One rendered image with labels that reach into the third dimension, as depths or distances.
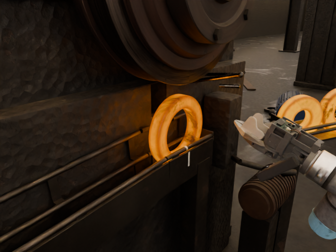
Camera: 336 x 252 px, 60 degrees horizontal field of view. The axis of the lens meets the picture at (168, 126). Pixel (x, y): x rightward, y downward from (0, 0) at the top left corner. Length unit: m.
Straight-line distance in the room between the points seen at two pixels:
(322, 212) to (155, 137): 0.42
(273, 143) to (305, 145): 0.07
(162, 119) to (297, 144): 0.32
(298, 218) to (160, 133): 1.26
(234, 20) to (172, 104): 0.23
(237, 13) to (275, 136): 0.29
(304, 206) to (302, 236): 0.27
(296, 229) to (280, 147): 1.03
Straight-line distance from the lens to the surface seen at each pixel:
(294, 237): 1.66
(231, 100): 0.88
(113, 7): 0.52
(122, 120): 0.69
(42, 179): 0.61
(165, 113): 0.67
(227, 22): 0.66
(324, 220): 0.79
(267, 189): 0.98
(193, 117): 0.78
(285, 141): 0.72
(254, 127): 0.76
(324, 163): 0.72
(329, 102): 1.11
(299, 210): 1.86
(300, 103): 1.03
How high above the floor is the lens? 1.03
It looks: 21 degrees down
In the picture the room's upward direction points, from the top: straight up
